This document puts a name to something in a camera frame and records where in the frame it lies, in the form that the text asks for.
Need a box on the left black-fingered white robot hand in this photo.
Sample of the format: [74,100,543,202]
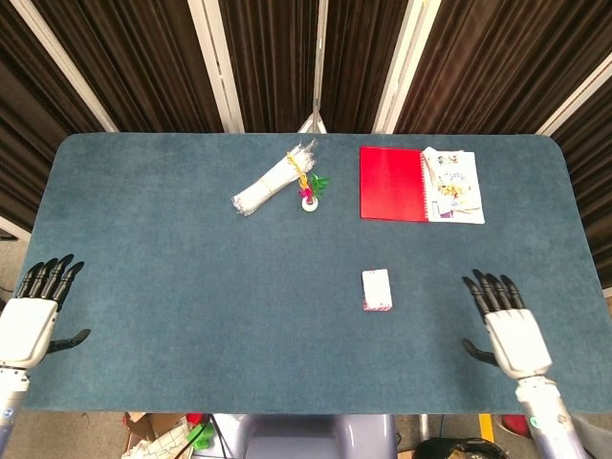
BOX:
[0,253,92,372]

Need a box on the right black-fingered white robot hand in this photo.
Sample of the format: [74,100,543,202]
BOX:
[461,269,555,382]

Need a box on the white card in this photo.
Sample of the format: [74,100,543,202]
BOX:
[361,268,394,314]

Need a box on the red object on floor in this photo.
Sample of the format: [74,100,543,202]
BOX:
[500,414,532,437]

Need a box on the cardboard box with papers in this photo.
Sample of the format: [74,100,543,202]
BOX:
[120,411,202,459]

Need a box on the printed paper leaflet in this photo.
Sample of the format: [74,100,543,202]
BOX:
[422,146,482,212]

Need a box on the red spiral notebook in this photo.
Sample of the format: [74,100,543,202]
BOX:
[359,145,487,226]

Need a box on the green plastic object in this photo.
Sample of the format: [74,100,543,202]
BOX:
[186,423,217,451]

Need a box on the blue felt table mat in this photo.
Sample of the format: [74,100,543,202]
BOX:
[21,132,608,415]

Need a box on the grey robot torso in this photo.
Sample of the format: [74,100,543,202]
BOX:
[228,413,400,459]

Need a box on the small flower ornament white pot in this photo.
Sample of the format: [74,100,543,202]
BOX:
[297,172,331,212]

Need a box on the bundle of white wrapped straws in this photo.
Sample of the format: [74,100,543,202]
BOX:
[231,138,319,217]

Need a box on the white frame post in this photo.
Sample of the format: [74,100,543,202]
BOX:
[371,0,442,135]
[535,52,612,137]
[295,0,332,135]
[8,0,120,134]
[186,0,246,134]

